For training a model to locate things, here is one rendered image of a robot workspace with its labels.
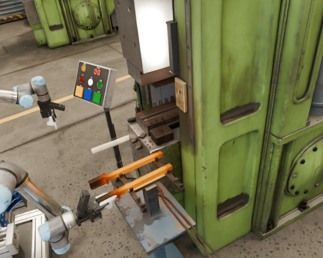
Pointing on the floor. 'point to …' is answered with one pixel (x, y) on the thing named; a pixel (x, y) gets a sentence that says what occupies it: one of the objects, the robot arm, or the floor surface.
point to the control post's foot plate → (120, 181)
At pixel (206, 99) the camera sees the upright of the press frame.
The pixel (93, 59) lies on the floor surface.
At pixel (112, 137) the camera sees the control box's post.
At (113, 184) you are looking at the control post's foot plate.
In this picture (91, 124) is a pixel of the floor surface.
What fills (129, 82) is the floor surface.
